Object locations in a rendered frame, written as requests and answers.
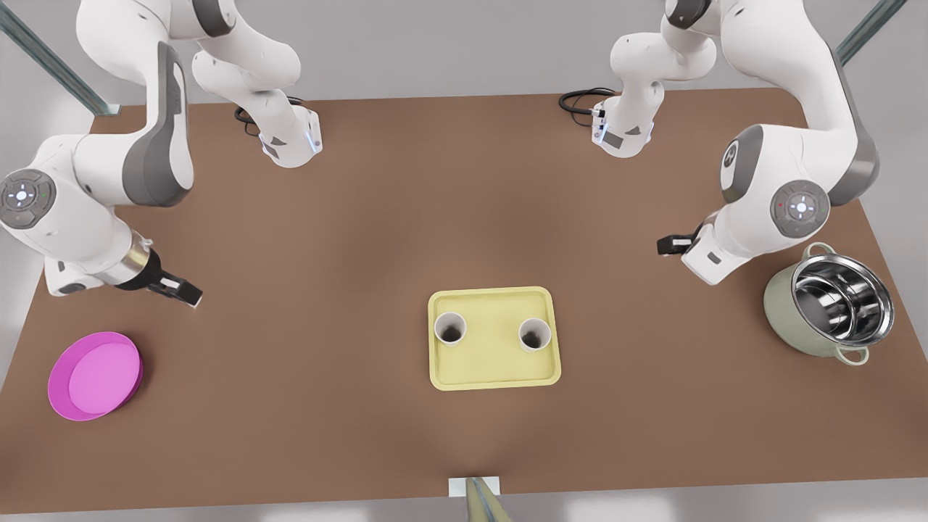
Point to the pink round plate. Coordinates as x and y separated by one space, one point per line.
94 377

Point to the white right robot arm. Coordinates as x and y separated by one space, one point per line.
94 163

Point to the yellow rectangular tray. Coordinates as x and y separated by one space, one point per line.
495 366

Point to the silver frame post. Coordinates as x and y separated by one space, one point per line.
480 500
866 29
51 61

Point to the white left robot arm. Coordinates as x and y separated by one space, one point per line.
783 156

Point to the green steel pot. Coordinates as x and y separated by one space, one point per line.
790 312

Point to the white IKEA cup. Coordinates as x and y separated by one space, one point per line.
450 329
535 335

